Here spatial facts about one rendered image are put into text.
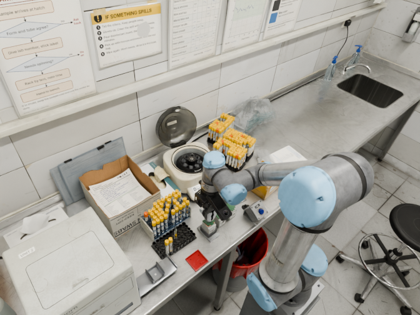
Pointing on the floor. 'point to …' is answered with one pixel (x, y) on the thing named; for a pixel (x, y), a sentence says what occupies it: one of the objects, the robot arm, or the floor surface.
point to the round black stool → (411, 227)
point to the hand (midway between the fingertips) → (210, 220)
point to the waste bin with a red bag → (260, 237)
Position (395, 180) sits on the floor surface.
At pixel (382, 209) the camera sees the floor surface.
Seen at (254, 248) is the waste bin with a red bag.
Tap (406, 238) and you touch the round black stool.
